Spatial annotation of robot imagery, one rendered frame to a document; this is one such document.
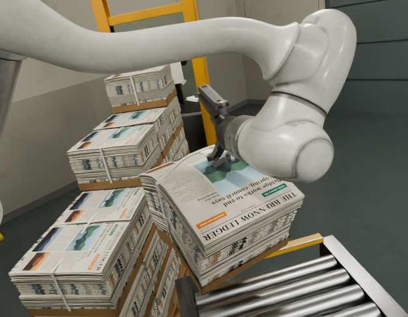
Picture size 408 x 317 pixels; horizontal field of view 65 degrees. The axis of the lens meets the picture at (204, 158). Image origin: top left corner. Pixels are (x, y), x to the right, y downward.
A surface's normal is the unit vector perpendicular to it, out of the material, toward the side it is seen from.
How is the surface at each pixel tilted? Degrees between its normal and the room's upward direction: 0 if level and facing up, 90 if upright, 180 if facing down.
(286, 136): 39
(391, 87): 90
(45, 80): 90
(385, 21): 90
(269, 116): 44
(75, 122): 90
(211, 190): 19
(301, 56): 72
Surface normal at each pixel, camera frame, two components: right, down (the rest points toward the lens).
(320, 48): 0.02, -0.01
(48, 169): 0.70, 0.18
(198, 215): 0.01, -0.74
